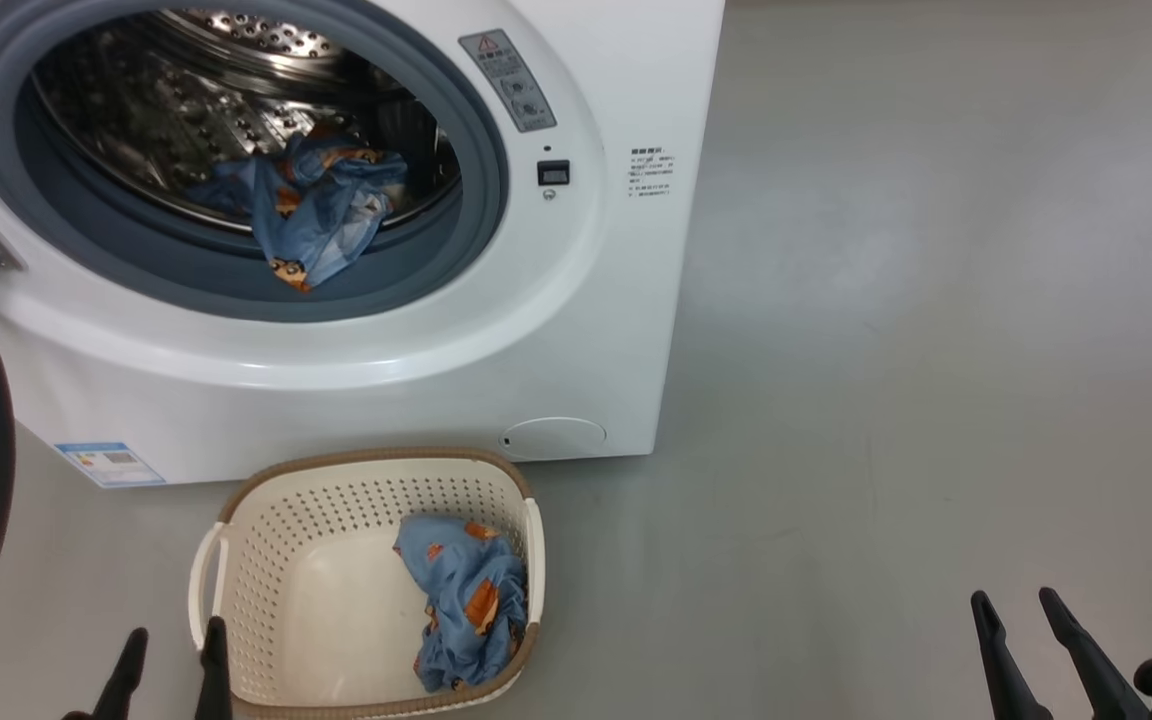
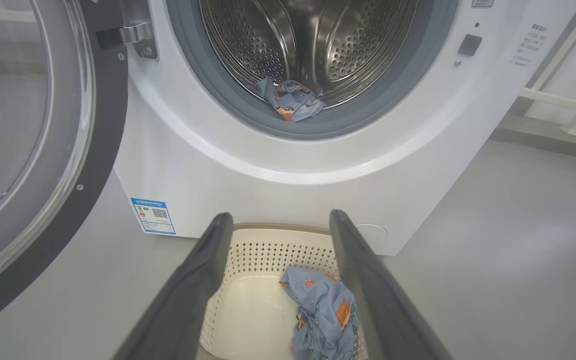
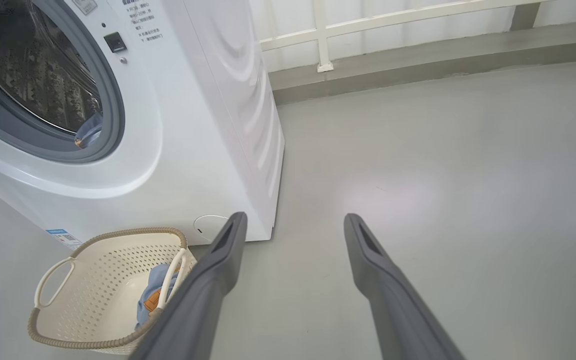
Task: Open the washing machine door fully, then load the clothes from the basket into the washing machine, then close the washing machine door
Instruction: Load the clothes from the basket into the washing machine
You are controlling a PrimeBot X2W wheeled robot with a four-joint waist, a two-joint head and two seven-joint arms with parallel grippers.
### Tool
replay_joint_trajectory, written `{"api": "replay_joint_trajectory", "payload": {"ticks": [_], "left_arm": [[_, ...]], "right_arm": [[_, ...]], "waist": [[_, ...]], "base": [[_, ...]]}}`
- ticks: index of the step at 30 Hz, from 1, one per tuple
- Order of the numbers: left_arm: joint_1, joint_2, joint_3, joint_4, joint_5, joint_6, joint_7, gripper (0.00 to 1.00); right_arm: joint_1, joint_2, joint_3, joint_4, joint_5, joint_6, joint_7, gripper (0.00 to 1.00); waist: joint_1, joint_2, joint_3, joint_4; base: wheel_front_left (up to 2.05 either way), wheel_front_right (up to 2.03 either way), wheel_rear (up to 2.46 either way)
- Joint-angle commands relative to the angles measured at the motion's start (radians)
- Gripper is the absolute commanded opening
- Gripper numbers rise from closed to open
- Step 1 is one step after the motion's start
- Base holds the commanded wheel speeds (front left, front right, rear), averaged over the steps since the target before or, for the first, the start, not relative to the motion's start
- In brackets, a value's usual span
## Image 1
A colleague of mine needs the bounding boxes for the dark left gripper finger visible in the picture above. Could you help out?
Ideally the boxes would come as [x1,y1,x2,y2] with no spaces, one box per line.
[61,627,150,720]
[194,616,234,720]

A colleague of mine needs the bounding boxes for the blue energy label sticker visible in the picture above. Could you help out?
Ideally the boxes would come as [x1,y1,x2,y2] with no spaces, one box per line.
[54,442,168,490]

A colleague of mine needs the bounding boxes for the cream and blue garment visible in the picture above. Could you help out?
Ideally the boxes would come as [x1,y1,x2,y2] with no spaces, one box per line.
[186,125,409,294]

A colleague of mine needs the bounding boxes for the grey warning sticker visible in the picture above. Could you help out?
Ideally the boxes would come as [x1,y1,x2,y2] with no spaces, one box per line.
[458,29,559,135]

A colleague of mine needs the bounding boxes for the cream perforated laundry basket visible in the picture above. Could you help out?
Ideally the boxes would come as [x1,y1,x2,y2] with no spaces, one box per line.
[188,448,546,720]

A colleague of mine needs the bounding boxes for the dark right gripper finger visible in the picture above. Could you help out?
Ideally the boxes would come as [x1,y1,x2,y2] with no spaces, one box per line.
[970,590,1056,720]
[1038,587,1152,720]

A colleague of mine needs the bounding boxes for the round white filter cover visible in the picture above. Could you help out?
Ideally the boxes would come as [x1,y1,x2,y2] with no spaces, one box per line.
[499,417,609,463]

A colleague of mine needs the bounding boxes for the white front-load washing machine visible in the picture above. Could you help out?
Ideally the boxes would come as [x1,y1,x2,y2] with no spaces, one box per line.
[0,0,727,490]

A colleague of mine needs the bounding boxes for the blue orange-print garment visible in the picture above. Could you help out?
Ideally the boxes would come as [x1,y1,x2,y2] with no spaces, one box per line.
[393,513,530,694]

